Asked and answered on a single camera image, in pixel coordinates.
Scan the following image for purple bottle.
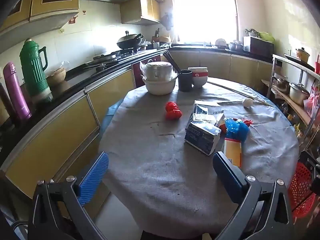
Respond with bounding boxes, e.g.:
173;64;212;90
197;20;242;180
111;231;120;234
3;62;32;120

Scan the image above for green thermos jug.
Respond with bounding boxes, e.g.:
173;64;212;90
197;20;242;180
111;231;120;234
19;38;53;103

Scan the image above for small red wrapper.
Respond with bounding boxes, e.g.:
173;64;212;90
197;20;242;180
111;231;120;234
232;117;253;127

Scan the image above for metal shelf rack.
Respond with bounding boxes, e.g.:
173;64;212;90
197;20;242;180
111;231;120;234
261;54;320;155

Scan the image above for red tomatoes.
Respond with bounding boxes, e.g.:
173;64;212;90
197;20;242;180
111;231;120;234
165;101;183;120

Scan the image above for red plastic bag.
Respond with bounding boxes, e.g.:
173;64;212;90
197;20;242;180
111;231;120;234
303;86;320;117

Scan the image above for stack of red white bowls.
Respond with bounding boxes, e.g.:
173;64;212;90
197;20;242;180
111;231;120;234
187;67;209;88

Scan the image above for blue and white carton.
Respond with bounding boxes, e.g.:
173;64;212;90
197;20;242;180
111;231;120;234
194;100;224;117

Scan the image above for black cup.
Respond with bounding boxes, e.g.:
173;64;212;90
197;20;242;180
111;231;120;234
177;70;193;92

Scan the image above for yellow cardboard box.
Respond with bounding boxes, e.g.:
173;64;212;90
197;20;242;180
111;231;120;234
223;137;242;168

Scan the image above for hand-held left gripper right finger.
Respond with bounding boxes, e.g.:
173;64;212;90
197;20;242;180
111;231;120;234
212;151;294;240

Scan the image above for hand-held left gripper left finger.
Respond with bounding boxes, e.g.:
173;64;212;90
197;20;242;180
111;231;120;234
27;152;110;240

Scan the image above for white basin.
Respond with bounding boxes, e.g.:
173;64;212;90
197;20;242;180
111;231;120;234
142;74;177;96

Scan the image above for small yellow wall cabinet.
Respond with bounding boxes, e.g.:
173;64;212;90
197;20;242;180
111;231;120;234
120;0;164;25

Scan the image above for red mesh basket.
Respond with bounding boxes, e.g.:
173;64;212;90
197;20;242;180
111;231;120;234
287;162;317;219

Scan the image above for large steel pot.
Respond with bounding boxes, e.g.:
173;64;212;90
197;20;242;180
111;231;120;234
289;81;310;105

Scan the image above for blue plastic bag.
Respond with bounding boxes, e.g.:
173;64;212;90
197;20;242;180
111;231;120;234
224;118;250;140

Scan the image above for brown bowl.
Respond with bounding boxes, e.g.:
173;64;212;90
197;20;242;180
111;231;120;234
46;67;67;87

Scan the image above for green bag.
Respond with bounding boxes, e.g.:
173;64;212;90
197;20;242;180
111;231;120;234
257;32;275;43

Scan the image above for flat pan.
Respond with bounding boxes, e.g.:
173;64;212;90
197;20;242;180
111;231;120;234
82;55;120;72

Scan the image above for dark brown bottle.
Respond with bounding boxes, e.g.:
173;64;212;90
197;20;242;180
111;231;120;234
0;80;17;125

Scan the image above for black wok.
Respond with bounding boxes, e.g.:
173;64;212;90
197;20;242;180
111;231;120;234
116;30;145;50

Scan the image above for dark red microwave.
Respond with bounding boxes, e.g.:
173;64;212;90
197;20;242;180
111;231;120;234
243;36;274;57

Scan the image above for glass lid pot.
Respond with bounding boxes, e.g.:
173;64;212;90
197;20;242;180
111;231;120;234
275;77;290;93

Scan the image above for grey tablecloth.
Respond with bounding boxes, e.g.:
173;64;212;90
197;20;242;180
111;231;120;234
99;77;300;238

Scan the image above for window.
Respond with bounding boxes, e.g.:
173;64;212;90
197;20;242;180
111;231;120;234
170;0;238;44

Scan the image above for long wooden stick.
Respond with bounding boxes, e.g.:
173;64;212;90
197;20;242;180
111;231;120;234
207;81;274;107

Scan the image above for gas stove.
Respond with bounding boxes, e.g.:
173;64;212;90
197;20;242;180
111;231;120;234
92;47;143;63

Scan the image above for yellow enamel pot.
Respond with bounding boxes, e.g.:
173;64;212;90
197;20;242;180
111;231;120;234
296;47;310;63

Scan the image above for yellow base cabinets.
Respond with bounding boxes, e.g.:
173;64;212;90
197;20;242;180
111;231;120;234
0;49;173;200
170;50;273;90

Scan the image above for blue under cloth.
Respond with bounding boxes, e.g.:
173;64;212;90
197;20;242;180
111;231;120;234
100;97;124;140

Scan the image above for dark blue carton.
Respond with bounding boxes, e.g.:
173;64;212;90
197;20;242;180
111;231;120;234
184;121;222;155

